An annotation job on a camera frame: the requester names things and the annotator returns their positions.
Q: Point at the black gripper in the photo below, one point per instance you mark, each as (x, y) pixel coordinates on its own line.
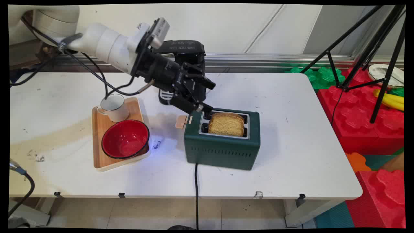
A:
(161, 71)

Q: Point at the wooden toaster lever knob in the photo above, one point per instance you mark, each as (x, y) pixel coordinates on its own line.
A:
(181, 122)

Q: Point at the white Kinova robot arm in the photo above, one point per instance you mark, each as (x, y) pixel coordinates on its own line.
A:
(103, 42)

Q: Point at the black coffee machine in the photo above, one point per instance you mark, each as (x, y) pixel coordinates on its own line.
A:
(189, 48)

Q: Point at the toast bread slice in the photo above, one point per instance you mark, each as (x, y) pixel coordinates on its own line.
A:
(226, 126)

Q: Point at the green two-slot toaster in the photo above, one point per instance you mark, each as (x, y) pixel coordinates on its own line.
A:
(223, 152)

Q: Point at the white enamel mug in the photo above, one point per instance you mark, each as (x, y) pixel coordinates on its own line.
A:
(118, 113)

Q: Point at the red bowl with black rim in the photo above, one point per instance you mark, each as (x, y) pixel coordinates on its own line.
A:
(124, 139)

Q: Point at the wooden serving tray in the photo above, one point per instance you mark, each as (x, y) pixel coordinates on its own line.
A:
(100, 129)

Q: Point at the green foam mat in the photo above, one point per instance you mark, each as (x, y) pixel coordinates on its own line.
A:
(320, 76)

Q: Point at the black floor object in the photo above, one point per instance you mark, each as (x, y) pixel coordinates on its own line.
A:
(181, 227)

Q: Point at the large red foam block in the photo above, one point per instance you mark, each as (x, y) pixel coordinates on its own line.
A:
(355, 123)

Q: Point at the white table leg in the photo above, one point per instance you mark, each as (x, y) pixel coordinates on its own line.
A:
(29, 213)
(310, 210)

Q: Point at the orange foam mat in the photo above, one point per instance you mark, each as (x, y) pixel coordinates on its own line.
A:
(355, 161)

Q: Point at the white plate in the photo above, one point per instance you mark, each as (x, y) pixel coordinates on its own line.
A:
(378, 71)

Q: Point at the teal foam mat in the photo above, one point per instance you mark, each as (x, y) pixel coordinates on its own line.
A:
(336, 215)

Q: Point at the black tripod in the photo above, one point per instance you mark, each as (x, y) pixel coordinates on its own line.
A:
(386, 78)

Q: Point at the yellow toy banana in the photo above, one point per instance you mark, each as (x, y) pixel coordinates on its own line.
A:
(393, 102)

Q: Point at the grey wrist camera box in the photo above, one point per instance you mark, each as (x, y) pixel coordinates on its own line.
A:
(160, 30)

